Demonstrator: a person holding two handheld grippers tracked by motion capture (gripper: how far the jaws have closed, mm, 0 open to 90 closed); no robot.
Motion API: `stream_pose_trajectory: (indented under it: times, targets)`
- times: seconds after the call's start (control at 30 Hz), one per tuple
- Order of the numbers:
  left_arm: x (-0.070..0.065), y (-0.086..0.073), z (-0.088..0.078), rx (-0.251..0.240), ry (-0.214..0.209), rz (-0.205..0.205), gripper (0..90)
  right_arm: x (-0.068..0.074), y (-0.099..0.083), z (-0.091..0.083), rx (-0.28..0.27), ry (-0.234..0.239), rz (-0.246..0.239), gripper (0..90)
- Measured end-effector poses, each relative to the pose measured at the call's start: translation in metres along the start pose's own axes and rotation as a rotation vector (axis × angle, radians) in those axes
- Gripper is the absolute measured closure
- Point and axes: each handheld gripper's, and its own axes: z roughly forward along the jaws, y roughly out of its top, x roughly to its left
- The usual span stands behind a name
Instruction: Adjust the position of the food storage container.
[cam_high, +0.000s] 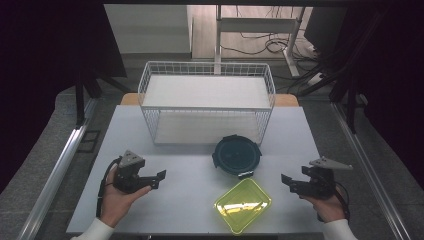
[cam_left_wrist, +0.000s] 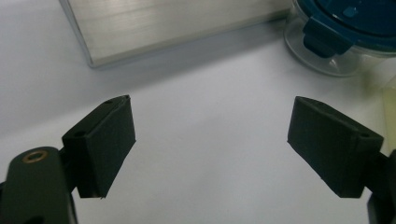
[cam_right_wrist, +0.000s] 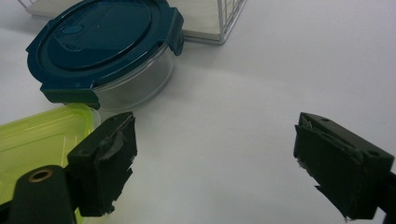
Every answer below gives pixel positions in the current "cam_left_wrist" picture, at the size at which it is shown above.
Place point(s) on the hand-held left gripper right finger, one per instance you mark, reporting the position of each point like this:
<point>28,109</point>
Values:
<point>333,146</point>

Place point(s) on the translucent green plastic container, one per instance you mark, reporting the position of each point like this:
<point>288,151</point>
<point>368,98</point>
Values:
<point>391,112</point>

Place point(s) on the silver metal block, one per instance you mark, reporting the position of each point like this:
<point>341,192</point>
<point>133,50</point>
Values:
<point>162,28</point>

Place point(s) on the round clear container blue lid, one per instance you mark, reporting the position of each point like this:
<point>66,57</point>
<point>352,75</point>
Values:
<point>345,28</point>

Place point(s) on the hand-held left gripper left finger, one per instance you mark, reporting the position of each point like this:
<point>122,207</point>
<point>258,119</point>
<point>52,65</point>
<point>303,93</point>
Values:
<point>106,146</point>

